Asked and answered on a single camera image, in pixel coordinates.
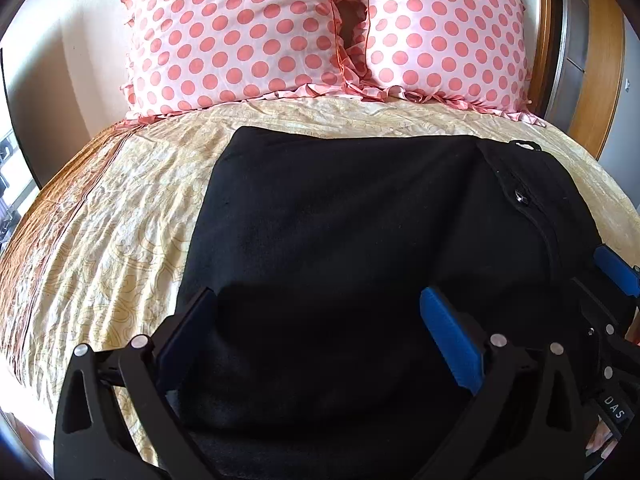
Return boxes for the wooden headboard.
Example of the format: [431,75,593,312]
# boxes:
[522,0,555,117]

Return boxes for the yellow patterned bed quilt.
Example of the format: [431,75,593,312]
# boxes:
[0,95,640,467]

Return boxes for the dark window frame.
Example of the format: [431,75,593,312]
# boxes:
[0,47,42,243]

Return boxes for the person's right hand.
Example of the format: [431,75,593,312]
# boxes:
[585,412,626,467]

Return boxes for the black pants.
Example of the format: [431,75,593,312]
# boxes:
[176,126,613,480]

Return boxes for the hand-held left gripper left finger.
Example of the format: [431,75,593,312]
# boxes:
[52,287,236,480]

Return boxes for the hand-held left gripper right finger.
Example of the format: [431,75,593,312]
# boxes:
[419,287,587,480]

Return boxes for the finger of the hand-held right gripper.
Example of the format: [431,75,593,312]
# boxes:
[571,276,622,342]
[594,246,640,307]

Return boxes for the pink polka dot pillow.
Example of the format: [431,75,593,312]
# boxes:
[119,0,362,122]
[334,0,547,127]

